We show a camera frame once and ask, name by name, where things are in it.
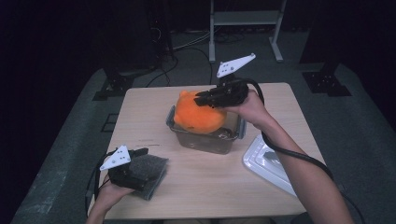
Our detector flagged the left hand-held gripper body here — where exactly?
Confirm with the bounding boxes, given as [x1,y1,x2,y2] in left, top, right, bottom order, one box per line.
[99,145,148,192]

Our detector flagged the right hand-held gripper black cable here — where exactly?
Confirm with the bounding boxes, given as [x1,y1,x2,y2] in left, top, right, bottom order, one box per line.
[238,77,334,182]

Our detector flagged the white metal stand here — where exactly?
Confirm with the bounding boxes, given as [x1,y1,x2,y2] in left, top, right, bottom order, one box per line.
[208,0,288,64]

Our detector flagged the left hand-held gripper black cable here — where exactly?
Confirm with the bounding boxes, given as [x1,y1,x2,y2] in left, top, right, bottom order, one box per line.
[84,150,119,217]

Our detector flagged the hand-held gripper black cable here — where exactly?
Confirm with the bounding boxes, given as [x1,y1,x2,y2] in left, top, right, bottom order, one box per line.
[84,150,119,217]
[238,77,334,182]

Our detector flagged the black floor tape marker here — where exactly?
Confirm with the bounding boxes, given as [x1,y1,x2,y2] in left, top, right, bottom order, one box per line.
[101,113,120,133]

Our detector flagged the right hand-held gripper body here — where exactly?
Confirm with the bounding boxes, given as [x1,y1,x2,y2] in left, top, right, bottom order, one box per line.
[214,52,257,108]

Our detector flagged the grey plastic storage box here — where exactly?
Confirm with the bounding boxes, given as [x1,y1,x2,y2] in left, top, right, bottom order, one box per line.
[165,105,248,156]

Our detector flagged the grey cloth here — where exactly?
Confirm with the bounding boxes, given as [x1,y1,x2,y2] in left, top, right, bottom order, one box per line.
[128,154,169,202]

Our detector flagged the black stand base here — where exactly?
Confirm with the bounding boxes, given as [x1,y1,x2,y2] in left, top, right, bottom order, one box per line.
[92,57,163,102]
[300,0,353,97]

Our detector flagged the person's right hand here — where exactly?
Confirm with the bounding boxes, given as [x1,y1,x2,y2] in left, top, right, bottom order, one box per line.
[221,89,273,131]

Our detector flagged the person's left hand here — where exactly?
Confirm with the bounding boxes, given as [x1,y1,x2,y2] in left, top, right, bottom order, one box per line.
[92,174,135,217]

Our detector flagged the black floor cable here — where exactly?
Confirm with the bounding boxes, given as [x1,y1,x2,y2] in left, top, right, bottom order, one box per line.
[340,189,367,224]
[146,46,215,89]

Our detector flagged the white floor cables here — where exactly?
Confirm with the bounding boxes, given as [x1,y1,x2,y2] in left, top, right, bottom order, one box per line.
[172,29,213,52]

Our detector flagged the orange plush toy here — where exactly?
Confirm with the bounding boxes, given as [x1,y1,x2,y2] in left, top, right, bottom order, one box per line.
[173,90,228,135]

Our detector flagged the dark equipment rack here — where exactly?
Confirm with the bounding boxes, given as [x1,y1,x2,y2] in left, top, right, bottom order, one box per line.
[146,0,176,60]

